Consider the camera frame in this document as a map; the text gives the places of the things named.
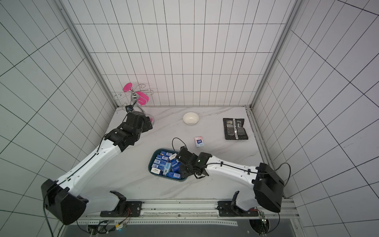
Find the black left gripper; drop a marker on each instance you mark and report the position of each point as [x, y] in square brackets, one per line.
[147, 126]

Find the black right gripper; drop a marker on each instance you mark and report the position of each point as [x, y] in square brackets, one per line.
[180, 158]

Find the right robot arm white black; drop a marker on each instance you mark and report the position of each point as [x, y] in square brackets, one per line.
[264, 186]

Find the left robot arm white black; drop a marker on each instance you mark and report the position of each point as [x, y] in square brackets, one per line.
[62, 197]

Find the teal storage tray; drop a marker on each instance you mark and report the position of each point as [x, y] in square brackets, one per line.
[159, 159]

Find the blue tissue pack front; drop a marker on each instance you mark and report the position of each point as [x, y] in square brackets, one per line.
[174, 175]

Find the light blue tissue pack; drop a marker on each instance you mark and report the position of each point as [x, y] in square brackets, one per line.
[167, 169]

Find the pink cup lower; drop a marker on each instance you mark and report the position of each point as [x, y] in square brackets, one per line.
[143, 99]

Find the pink cup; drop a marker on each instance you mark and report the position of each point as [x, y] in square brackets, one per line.
[128, 87]
[143, 99]

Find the chrome cup holder stand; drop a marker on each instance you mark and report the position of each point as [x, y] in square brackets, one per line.
[131, 98]

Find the white tissue pack in tray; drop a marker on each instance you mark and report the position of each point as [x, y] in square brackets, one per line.
[156, 171]

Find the pink cup upper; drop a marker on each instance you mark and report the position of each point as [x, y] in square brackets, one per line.
[128, 87]

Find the white bowl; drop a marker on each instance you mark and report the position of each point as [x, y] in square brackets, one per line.
[191, 118]

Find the black snack bag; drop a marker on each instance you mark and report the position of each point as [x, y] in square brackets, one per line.
[234, 130]

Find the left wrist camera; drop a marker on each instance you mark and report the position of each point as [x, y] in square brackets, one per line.
[129, 108]

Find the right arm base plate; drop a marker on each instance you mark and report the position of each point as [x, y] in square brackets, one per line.
[237, 209]

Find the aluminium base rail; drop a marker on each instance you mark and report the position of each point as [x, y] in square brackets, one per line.
[189, 211]

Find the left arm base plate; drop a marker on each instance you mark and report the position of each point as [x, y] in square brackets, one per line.
[124, 209]

